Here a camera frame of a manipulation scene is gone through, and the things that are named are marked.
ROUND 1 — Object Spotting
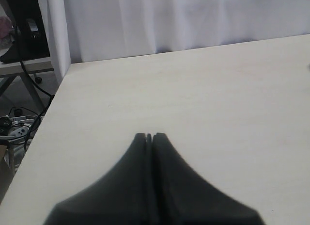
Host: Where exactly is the white backdrop curtain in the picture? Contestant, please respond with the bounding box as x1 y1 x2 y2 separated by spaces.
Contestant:
38 0 310 81

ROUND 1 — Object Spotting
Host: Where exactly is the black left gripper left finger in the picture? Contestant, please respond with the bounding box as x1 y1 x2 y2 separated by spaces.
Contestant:
45 133 152 225

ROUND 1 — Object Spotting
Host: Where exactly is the black box on side table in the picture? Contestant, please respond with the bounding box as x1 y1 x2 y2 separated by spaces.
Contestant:
0 0 50 64

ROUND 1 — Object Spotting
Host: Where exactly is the white side table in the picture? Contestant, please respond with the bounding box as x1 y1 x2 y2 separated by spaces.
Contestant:
0 57 55 109

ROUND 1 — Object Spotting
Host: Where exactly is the black floor cable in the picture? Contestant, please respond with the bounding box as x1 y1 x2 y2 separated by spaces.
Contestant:
0 23 55 148

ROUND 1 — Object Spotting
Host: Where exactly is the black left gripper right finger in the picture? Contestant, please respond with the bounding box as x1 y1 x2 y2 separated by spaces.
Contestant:
152 133 264 225

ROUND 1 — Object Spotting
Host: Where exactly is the white power strip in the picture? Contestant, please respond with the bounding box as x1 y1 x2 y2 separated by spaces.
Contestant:
0 115 39 141

